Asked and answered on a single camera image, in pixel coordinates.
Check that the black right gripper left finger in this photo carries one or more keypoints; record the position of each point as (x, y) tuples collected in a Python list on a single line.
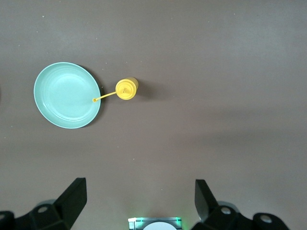
[(60, 208)]

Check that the mint green plate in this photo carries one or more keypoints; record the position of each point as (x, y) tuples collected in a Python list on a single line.
[(67, 95)]

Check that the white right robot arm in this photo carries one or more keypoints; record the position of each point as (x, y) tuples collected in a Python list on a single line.
[(159, 226)]

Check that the yellow squeeze bottle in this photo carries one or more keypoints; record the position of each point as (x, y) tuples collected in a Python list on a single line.
[(126, 89)]

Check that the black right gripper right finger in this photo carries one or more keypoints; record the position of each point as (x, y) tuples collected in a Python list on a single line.
[(220, 213)]

